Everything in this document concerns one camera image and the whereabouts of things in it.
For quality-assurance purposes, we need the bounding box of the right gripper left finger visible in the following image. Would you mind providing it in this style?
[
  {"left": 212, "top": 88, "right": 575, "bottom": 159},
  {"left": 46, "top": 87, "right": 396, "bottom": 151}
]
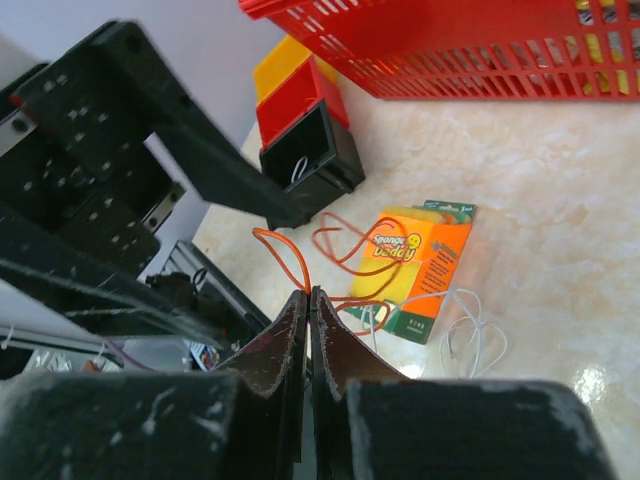
[{"left": 1, "top": 291, "right": 308, "bottom": 479}]

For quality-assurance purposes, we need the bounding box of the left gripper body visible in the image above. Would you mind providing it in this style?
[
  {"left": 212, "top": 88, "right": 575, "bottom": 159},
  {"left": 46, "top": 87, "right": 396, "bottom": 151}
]
[{"left": 1, "top": 20, "right": 302, "bottom": 335}]

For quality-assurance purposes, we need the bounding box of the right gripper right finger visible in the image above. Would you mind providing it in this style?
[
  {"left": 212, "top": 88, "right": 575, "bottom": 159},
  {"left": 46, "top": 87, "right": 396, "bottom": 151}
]
[{"left": 309, "top": 288, "right": 616, "bottom": 479}]

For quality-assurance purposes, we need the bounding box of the sponge daddy package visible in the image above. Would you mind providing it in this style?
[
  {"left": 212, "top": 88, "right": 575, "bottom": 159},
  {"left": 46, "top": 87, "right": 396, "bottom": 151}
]
[{"left": 349, "top": 200, "right": 476, "bottom": 345}]

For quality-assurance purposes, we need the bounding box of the yellow plastic bin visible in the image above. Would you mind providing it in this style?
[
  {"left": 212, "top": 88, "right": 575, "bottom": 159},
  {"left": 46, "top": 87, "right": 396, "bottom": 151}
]
[{"left": 252, "top": 35, "right": 338, "bottom": 104}]

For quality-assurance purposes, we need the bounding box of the red plastic bin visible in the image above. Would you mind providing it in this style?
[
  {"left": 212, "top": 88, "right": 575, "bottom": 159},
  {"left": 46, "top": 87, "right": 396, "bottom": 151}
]
[{"left": 256, "top": 58, "right": 350, "bottom": 149}]

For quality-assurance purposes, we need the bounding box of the black plastic bin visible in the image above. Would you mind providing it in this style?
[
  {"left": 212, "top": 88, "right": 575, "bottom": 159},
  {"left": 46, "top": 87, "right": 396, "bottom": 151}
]
[{"left": 259, "top": 103, "right": 365, "bottom": 230}]

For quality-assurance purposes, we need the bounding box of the red plastic shopping basket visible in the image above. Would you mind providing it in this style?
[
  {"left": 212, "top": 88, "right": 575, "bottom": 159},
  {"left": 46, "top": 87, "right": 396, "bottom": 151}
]
[{"left": 240, "top": 0, "right": 639, "bottom": 101}]

